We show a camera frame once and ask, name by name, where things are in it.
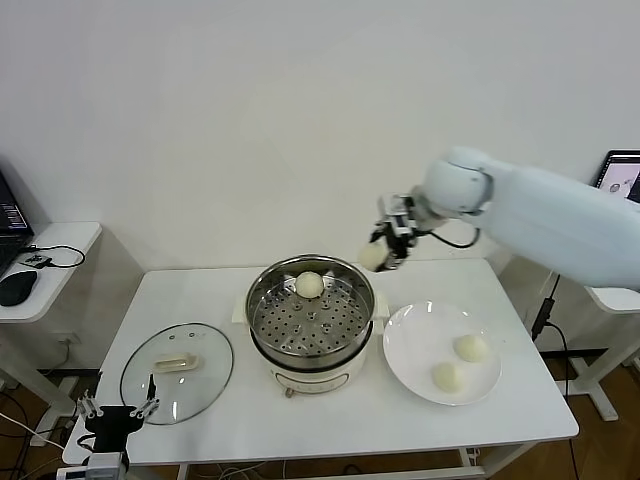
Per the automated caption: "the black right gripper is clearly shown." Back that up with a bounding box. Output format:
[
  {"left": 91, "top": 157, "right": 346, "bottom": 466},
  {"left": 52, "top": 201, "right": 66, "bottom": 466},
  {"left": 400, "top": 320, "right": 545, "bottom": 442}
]
[{"left": 369, "top": 193, "right": 427, "bottom": 273}]

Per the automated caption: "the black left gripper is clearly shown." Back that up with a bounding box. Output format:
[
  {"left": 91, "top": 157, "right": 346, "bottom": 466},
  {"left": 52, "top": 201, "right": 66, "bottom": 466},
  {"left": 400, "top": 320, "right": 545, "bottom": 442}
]
[{"left": 76, "top": 373, "right": 162, "bottom": 452}]

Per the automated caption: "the white steamed baozi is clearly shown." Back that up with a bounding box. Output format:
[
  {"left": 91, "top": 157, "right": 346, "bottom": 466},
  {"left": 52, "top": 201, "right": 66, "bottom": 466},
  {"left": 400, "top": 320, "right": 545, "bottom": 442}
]
[
  {"left": 430, "top": 362, "right": 468, "bottom": 393},
  {"left": 358, "top": 242, "right": 389, "bottom": 273},
  {"left": 294, "top": 270, "right": 325, "bottom": 300},
  {"left": 452, "top": 334, "right": 489, "bottom": 363}
]

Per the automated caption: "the round glass pot lid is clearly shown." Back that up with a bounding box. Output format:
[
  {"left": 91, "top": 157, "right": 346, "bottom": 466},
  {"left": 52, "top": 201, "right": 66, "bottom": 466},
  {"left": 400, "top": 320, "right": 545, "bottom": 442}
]
[{"left": 119, "top": 322, "right": 235, "bottom": 426}]

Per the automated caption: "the stainless steel steamer pot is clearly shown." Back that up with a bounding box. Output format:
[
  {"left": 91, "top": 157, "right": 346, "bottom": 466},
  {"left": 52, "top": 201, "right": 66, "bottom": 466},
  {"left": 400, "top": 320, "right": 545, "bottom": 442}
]
[{"left": 246, "top": 254, "right": 377, "bottom": 365}]

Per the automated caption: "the white round plate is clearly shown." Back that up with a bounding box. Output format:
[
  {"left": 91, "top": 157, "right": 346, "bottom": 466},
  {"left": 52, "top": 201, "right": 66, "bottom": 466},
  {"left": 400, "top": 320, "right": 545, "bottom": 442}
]
[{"left": 382, "top": 299, "right": 503, "bottom": 407}]

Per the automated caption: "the black computer mouse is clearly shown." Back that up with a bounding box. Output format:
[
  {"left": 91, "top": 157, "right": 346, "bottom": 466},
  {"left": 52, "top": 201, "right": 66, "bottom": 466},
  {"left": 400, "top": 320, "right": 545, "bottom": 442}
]
[{"left": 0, "top": 269, "right": 40, "bottom": 307}]

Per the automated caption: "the white electric cooking pot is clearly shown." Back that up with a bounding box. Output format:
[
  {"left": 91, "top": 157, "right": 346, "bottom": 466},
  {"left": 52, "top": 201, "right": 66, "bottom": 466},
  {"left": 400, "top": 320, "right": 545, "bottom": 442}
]
[{"left": 232, "top": 288, "right": 390, "bottom": 401}]

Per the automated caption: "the black usb dongle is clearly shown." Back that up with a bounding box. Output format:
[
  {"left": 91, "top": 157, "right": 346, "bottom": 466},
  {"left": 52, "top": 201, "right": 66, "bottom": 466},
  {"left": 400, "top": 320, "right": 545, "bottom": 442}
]
[{"left": 19, "top": 253, "right": 54, "bottom": 271}]

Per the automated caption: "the black laptop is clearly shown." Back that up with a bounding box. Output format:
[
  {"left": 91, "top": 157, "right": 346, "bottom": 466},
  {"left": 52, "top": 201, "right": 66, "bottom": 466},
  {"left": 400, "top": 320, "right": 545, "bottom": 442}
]
[{"left": 0, "top": 164, "right": 36, "bottom": 276}]

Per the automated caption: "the white side desk with label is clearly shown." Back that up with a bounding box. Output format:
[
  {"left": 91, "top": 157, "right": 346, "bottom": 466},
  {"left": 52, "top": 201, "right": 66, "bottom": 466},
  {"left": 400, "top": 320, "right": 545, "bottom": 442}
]
[{"left": 492, "top": 249, "right": 640, "bottom": 424}]

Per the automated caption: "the grey laptop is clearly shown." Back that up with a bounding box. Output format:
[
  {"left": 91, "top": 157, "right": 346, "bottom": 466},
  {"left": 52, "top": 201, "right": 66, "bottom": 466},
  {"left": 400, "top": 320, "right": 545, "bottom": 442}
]
[{"left": 592, "top": 149, "right": 640, "bottom": 204}]

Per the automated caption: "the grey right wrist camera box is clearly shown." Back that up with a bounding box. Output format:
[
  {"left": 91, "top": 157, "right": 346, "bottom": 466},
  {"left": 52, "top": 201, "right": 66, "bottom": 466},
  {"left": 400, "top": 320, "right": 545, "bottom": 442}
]
[{"left": 387, "top": 212, "right": 414, "bottom": 239}]

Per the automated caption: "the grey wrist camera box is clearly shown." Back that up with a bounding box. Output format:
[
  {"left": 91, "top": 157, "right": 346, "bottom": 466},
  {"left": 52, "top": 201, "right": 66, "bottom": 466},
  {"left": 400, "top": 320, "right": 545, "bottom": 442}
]
[
  {"left": 85, "top": 451, "right": 127, "bottom": 480},
  {"left": 387, "top": 212, "right": 414, "bottom": 239}
]

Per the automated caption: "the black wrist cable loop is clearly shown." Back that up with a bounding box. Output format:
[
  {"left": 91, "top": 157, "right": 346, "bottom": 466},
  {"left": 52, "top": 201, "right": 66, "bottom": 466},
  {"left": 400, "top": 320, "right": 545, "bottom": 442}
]
[{"left": 424, "top": 227, "right": 482, "bottom": 250}]

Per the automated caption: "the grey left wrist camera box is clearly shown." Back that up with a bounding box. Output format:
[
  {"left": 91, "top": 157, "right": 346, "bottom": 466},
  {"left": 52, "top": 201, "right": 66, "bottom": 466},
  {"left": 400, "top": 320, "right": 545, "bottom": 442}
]
[{"left": 85, "top": 451, "right": 127, "bottom": 480}]

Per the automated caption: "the white floor cable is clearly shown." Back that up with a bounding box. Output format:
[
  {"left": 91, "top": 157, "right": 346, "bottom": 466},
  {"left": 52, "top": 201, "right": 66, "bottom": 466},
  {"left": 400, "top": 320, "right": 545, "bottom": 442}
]
[{"left": 0, "top": 410, "right": 76, "bottom": 447}]

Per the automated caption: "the thin black dongle cable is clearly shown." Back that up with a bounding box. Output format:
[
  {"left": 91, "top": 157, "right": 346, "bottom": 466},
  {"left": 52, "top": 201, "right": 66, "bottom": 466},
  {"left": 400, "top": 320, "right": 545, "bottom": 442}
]
[{"left": 22, "top": 243, "right": 87, "bottom": 270}]

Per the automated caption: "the black cable with adapter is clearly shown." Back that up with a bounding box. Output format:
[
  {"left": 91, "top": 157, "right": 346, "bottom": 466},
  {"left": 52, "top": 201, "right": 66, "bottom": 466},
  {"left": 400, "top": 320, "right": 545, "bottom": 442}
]
[{"left": 531, "top": 272, "right": 571, "bottom": 399}]

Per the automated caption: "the white table frame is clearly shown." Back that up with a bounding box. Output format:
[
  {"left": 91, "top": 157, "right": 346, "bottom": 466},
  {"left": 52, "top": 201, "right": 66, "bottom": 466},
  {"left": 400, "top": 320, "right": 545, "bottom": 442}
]
[{"left": 102, "top": 442, "right": 539, "bottom": 480}]

